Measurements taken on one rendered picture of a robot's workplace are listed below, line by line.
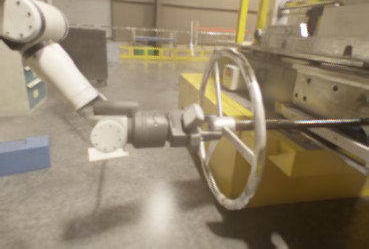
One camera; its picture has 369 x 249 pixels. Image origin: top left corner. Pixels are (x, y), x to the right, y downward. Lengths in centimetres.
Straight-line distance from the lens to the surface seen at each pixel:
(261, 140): 45
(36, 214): 180
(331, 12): 144
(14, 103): 341
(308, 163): 133
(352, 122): 83
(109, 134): 51
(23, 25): 52
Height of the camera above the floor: 109
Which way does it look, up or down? 19 degrees down
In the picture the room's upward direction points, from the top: 3 degrees clockwise
